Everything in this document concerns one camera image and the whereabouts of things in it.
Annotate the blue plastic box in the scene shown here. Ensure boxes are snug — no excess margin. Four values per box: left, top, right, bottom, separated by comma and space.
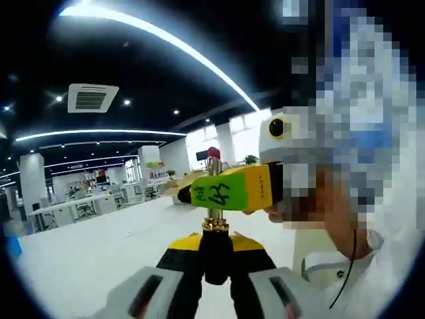
5, 235, 23, 257

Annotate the row of white office desks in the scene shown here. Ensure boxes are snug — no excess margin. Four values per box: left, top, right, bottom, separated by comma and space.
28, 192, 116, 230

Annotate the thin black cable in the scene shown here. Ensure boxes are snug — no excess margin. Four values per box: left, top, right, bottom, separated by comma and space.
328, 227, 359, 308

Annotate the ceiling air conditioner vent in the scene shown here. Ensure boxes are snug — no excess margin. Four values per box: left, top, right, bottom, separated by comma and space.
67, 82, 120, 114

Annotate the black gold lipstick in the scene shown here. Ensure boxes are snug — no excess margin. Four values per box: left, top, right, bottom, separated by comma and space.
198, 146, 234, 286

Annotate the curved ceiling light strip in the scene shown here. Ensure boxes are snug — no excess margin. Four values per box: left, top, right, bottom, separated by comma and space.
15, 129, 187, 142

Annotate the person's right hand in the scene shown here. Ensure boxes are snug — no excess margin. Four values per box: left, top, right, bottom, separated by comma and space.
267, 200, 285, 224

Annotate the long straight ceiling light strip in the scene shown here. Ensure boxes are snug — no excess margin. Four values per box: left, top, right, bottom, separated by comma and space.
58, 5, 262, 112

